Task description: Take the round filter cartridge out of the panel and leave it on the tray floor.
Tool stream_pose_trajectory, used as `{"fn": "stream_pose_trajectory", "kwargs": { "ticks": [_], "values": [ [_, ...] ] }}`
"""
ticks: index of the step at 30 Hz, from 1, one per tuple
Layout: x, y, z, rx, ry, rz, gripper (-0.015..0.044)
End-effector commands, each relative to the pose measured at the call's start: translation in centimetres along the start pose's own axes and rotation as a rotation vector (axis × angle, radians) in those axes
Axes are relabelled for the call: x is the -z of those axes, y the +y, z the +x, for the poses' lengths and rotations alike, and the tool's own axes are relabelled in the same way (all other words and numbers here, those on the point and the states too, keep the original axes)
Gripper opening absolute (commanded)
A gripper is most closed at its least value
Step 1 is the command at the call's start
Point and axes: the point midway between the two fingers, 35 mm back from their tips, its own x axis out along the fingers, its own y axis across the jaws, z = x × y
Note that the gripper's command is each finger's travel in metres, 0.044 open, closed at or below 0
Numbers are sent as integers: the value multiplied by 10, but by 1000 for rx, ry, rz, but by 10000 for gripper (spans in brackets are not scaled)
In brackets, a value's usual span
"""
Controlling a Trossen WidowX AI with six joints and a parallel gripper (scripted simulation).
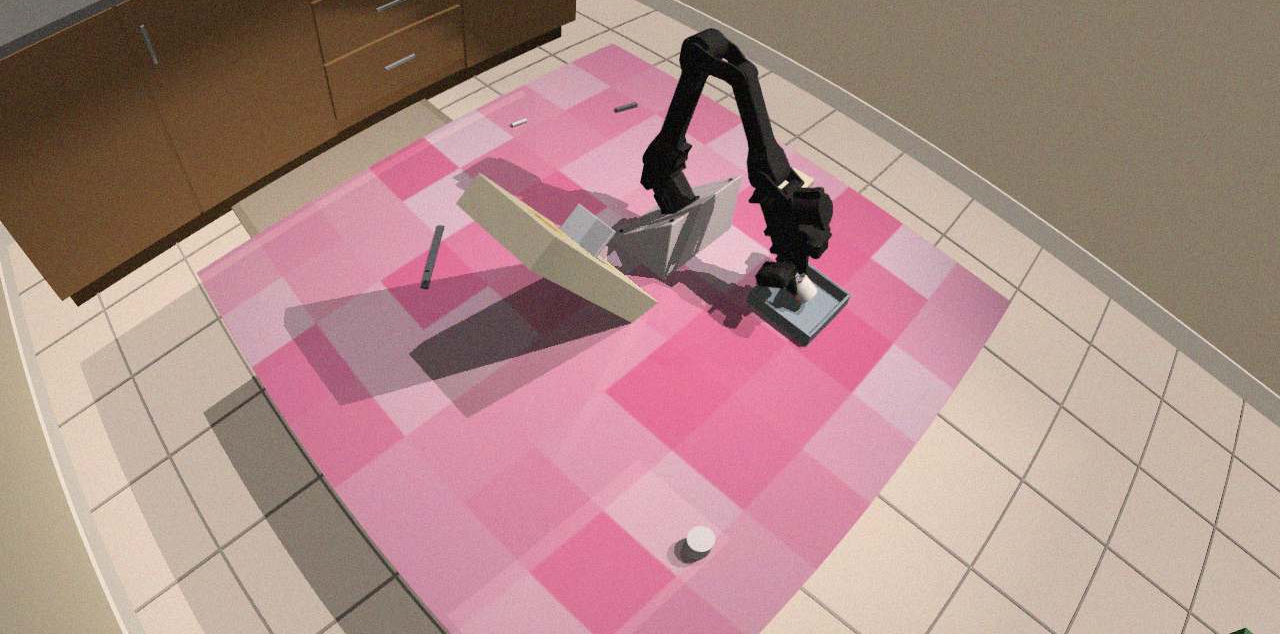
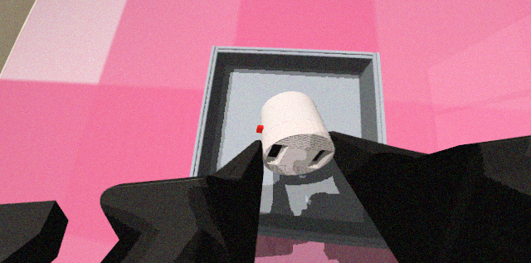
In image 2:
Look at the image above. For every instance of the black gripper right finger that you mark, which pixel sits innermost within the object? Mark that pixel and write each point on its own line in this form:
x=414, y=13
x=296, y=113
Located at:
x=416, y=200

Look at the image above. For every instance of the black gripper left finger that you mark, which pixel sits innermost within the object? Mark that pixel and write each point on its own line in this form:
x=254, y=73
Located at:
x=226, y=204

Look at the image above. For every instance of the grey square tray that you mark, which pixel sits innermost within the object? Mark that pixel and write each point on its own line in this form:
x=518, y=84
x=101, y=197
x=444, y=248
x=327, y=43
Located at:
x=346, y=87

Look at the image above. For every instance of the white cylinder with two slots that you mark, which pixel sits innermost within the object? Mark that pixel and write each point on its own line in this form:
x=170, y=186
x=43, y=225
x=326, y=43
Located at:
x=294, y=137

